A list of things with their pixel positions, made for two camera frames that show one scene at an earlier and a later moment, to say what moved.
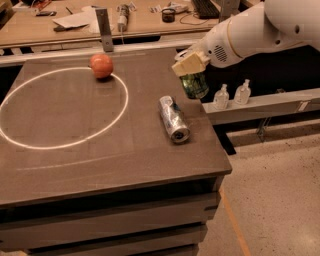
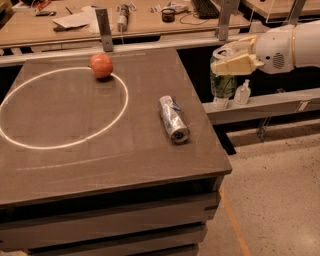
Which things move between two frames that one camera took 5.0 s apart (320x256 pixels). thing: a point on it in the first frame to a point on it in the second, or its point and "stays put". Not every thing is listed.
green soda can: x=195 y=85 to x=222 y=86
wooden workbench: x=32 y=22 stays put
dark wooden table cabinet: x=87 y=166 stays put
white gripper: x=217 y=44 to x=274 y=50
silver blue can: x=173 y=117 stays put
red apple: x=101 y=65 stays put
